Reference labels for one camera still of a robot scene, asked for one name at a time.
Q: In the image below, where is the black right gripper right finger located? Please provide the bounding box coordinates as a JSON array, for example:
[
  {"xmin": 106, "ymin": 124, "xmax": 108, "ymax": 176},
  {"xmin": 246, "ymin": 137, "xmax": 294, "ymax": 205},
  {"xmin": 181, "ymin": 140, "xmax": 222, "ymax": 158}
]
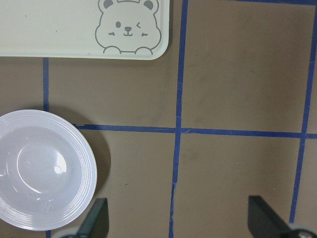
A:
[{"xmin": 247, "ymin": 195, "xmax": 317, "ymax": 238}]

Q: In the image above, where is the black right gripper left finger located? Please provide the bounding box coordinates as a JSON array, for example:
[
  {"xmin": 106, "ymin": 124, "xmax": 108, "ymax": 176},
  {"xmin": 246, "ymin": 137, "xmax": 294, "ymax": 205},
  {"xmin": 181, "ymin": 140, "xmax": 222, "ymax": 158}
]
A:
[{"xmin": 56, "ymin": 198, "xmax": 109, "ymax": 238}]

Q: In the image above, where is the white round plate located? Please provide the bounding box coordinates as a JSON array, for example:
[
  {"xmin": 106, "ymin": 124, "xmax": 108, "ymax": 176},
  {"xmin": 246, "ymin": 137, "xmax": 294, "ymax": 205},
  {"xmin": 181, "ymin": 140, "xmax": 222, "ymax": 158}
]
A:
[{"xmin": 0, "ymin": 110, "xmax": 97, "ymax": 231}]

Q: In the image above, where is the cream bear tray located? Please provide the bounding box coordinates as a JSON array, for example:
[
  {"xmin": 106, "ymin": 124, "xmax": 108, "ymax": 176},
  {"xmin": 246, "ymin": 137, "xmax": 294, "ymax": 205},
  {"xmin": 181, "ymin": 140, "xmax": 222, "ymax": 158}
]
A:
[{"xmin": 0, "ymin": 0, "xmax": 170, "ymax": 60}]

